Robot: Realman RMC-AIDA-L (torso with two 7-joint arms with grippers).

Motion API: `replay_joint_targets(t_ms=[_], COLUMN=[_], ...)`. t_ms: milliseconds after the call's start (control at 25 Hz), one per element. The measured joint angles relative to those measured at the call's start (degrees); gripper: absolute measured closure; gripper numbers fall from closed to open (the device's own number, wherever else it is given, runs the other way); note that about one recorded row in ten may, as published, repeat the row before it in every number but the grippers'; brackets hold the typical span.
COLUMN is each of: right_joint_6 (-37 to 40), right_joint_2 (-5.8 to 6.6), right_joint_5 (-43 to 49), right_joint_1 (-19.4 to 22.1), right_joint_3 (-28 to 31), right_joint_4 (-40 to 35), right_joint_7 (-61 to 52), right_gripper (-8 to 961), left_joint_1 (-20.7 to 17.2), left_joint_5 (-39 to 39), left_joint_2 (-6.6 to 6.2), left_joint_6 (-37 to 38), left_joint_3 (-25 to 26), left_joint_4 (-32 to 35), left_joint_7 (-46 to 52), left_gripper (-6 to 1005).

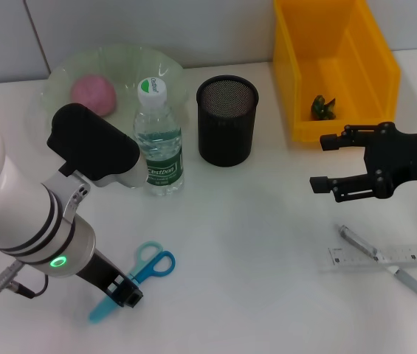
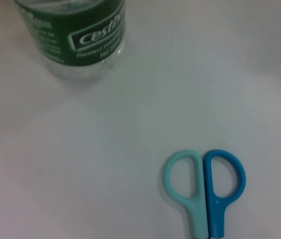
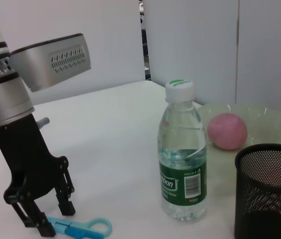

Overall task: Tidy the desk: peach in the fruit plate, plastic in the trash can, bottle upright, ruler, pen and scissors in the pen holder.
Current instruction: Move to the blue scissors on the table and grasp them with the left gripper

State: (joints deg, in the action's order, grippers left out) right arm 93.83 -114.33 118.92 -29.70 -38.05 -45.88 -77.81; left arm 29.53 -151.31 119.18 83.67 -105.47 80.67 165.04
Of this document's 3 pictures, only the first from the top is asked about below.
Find green plastic wrapper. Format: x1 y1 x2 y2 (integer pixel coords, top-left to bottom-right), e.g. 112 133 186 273
310 94 338 121

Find clear green-label water bottle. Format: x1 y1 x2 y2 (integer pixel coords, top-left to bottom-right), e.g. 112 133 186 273
133 76 186 197

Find clear plastic ruler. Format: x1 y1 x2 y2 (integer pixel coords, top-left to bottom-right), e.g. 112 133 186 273
328 241 417 268

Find blue and teal scissors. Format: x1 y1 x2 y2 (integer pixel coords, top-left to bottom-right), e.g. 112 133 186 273
89 241 176 325

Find pink peach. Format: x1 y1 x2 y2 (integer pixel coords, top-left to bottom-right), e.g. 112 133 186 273
70 74 117 117

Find black mesh pen holder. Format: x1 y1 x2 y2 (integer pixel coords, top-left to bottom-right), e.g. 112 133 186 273
196 75 260 167

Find left gripper connector cable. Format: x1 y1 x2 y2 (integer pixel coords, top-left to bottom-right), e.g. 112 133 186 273
0 261 49 299

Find green glass fruit plate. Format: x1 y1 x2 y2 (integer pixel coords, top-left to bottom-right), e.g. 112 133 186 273
40 43 190 189

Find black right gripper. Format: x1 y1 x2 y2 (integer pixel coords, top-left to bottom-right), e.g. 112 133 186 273
309 122 417 204

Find clear grey ballpoint pen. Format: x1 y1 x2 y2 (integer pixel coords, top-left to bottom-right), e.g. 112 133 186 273
335 223 417 305

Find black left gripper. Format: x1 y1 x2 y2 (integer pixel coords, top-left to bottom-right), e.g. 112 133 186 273
75 250 145 309

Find yellow plastic bin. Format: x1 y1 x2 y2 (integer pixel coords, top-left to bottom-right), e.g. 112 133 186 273
272 0 402 143

